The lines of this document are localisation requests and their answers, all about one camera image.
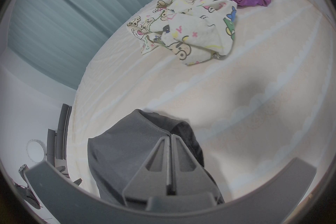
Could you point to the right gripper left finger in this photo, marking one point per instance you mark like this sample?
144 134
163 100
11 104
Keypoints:
147 186

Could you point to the black chest of drawers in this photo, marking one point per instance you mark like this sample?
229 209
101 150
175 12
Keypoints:
63 128

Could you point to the white printed garment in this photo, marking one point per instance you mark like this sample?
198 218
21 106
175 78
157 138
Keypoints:
189 23

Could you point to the black T-shirt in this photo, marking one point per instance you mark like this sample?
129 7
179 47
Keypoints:
118 144

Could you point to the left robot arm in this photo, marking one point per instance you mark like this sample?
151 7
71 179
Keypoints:
26 191

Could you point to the bed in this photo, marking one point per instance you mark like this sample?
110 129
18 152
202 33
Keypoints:
262 73

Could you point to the round white mirror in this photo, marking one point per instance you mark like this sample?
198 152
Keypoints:
35 150

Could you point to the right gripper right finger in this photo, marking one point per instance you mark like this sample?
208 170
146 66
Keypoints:
194 186

